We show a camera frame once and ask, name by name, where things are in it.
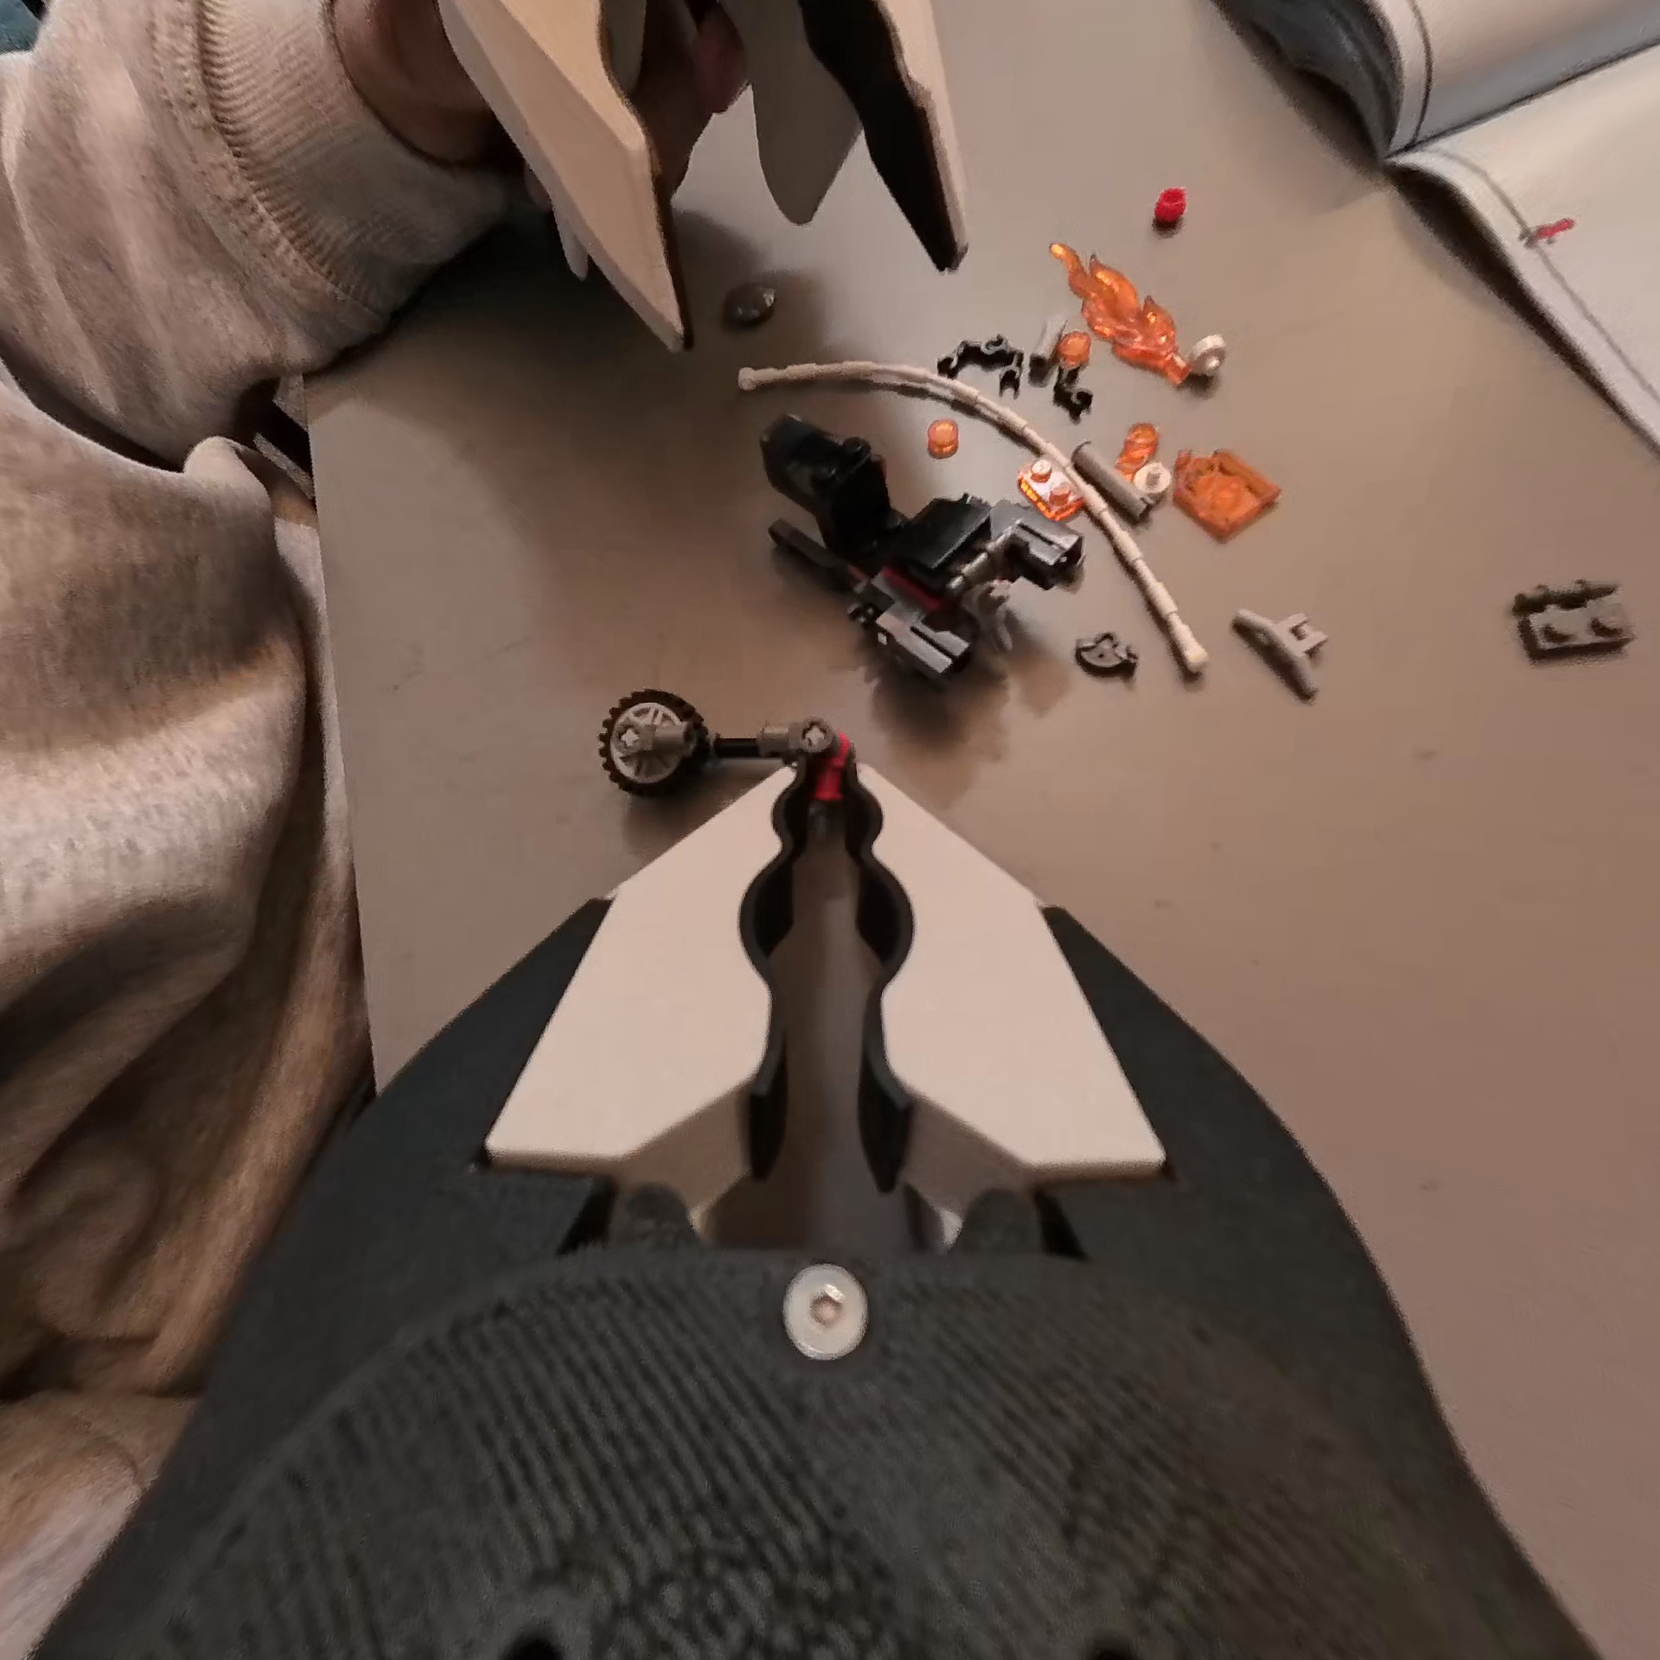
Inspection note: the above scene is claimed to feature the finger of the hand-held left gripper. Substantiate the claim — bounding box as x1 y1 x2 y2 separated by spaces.
797 0 973 277
439 0 692 354

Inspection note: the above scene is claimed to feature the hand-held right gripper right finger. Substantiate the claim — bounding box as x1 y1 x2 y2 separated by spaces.
837 763 1169 1227

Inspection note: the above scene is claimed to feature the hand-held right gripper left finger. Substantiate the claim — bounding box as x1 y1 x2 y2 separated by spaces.
485 759 813 1227

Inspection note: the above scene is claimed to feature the lego wheel fork assembly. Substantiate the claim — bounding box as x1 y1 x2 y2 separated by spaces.
597 684 860 816

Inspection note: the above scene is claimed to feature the white instruction booklet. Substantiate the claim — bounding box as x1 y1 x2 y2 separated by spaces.
1212 0 1660 456

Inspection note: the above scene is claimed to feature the person's left forearm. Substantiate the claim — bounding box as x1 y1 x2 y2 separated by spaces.
0 0 520 474

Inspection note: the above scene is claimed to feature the large orange lego flame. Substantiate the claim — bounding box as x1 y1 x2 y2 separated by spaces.
1048 241 1192 387

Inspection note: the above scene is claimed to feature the grey lego pin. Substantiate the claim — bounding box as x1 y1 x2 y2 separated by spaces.
1072 441 1157 524

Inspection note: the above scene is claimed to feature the black lego motorcycle body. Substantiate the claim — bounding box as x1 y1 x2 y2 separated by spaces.
758 413 1090 678

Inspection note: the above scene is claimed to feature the orange transparent lego slope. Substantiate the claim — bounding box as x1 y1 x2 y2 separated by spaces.
1171 447 1285 541

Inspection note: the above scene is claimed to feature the dark grey lego plate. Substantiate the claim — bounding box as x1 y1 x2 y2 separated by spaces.
1510 581 1637 664

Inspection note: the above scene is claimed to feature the person's left hand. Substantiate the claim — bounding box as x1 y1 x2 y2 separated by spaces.
331 0 756 194

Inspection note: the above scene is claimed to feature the light grey lego bracket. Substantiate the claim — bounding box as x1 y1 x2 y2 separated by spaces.
1230 607 1331 701

